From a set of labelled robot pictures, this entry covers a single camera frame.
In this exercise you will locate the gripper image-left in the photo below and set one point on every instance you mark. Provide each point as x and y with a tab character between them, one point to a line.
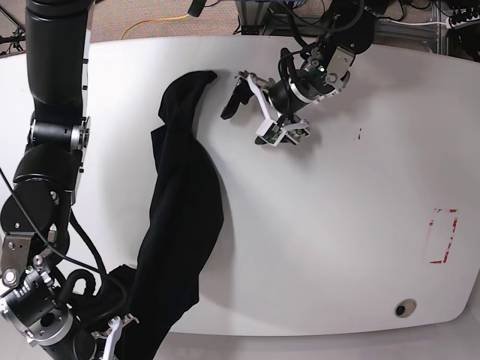
30	302

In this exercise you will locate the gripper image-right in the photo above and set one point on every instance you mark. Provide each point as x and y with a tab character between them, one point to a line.
313	82

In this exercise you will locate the black T-shirt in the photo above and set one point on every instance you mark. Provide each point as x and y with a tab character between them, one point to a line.
185	219

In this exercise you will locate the white power strip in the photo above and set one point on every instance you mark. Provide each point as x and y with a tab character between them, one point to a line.
463	17

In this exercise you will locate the red tape rectangle marking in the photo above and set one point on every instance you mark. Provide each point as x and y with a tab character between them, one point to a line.
440	234

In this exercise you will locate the black tripod legs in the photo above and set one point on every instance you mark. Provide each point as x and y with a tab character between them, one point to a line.
13	35

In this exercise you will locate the aluminium frame post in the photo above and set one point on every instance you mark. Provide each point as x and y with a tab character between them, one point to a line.
252	16

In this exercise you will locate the right table cable grommet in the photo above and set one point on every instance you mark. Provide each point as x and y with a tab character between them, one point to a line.
405	308

